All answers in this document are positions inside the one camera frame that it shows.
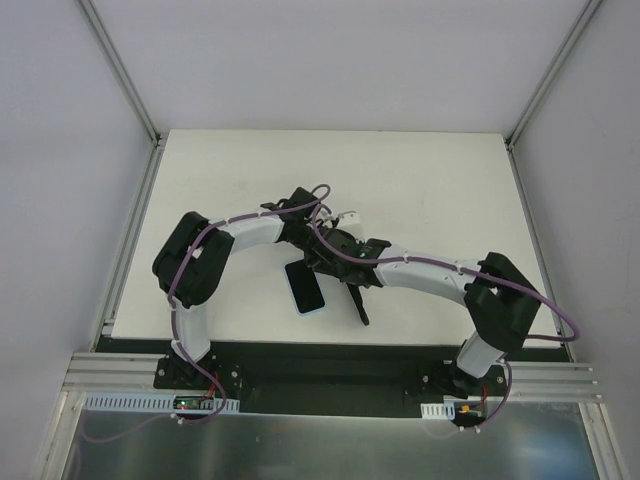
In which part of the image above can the black phone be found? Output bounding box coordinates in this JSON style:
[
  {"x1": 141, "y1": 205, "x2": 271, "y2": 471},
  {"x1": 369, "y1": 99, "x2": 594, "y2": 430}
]
[{"x1": 346, "y1": 284, "x2": 370, "y2": 326}]

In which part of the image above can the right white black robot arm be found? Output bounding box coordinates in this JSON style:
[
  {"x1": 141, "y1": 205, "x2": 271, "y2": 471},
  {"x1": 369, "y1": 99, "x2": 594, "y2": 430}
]
[{"x1": 315, "y1": 226, "x2": 541, "y2": 395}]

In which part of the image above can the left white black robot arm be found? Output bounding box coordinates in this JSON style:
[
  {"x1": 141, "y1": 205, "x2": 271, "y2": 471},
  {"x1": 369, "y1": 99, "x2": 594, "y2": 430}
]
[{"x1": 151, "y1": 184, "x2": 331, "y2": 389}]

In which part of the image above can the blue-cased smartphone on table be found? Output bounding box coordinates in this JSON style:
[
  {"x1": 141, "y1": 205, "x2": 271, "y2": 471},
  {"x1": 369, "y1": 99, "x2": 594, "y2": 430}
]
[{"x1": 284, "y1": 260, "x2": 326, "y2": 315}]

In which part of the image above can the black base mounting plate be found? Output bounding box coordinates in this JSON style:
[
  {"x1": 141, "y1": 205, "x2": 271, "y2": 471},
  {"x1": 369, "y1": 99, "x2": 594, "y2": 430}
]
[{"x1": 153, "y1": 342, "x2": 507, "y2": 418}]

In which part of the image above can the shiny metal front panel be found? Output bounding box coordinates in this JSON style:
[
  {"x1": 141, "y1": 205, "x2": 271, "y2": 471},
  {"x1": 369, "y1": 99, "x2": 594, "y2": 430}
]
[{"x1": 64, "y1": 402, "x2": 597, "y2": 479}]

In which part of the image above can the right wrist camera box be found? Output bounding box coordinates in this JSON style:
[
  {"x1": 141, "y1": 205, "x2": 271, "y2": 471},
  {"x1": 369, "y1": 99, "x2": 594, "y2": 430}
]
[{"x1": 335, "y1": 210, "x2": 363, "y2": 238}]

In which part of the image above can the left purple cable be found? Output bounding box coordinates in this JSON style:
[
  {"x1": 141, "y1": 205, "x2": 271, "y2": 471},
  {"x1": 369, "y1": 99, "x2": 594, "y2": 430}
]
[{"x1": 167, "y1": 183, "x2": 334, "y2": 401}]

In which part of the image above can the right white cable duct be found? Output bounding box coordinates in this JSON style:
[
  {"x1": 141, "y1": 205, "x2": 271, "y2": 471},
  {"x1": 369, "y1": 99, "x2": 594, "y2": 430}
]
[{"x1": 420, "y1": 402, "x2": 456, "y2": 421}]

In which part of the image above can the white cable duct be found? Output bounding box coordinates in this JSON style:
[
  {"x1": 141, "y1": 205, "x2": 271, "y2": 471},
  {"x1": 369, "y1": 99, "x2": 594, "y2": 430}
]
[
  {"x1": 420, "y1": 402, "x2": 456, "y2": 421},
  {"x1": 84, "y1": 392, "x2": 240, "y2": 416}
]

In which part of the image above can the left white cable duct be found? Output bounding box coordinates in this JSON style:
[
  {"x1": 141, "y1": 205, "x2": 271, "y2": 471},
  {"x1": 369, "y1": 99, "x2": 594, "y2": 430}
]
[{"x1": 84, "y1": 392, "x2": 240, "y2": 416}]

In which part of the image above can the aluminium front rail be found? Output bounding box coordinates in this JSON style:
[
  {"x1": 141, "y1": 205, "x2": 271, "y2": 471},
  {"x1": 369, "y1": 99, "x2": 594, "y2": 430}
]
[{"x1": 62, "y1": 353, "x2": 604, "y2": 403}]

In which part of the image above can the left aluminium frame post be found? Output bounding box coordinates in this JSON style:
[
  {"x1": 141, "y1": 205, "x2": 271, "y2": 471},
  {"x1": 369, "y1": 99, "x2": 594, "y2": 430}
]
[{"x1": 75, "y1": 0, "x2": 162, "y2": 146}]

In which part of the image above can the aluminium frame post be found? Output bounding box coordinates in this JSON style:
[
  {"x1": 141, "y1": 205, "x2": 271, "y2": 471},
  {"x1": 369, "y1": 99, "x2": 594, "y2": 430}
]
[
  {"x1": 505, "y1": 0, "x2": 605, "y2": 152},
  {"x1": 75, "y1": 0, "x2": 162, "y2": 146}
]

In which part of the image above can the right aluminium frame post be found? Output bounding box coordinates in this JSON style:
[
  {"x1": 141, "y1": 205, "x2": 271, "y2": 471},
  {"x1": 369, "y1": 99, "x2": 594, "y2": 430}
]
[{"x1": 505, "y1": 0, "x2": 605, "y2": 152}]

